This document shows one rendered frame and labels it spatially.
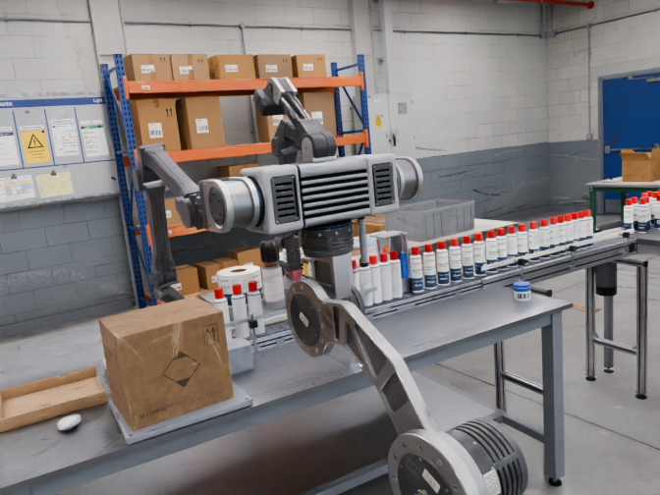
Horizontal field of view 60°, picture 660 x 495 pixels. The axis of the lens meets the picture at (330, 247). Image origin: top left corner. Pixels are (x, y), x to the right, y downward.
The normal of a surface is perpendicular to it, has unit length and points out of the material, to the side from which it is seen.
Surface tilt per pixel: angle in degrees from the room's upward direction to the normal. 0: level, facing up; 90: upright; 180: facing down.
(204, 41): 90
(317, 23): 90
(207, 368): 90
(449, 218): 90
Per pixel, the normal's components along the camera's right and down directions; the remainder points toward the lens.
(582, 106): -0.83, 0.18
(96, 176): 0.55, 0.11
